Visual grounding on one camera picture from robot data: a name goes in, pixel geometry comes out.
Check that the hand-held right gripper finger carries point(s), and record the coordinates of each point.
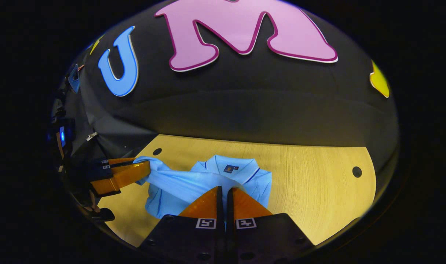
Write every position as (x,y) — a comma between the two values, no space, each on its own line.
(229,209)
(220,209)

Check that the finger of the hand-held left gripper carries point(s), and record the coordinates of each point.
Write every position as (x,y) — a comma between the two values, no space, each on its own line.
(116,161)
(120,176)

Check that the small white tag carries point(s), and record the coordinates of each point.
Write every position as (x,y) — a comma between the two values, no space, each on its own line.
(92,136)

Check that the light blue polo T-shirt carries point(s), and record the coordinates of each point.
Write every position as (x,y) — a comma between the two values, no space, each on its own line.
(179,183)

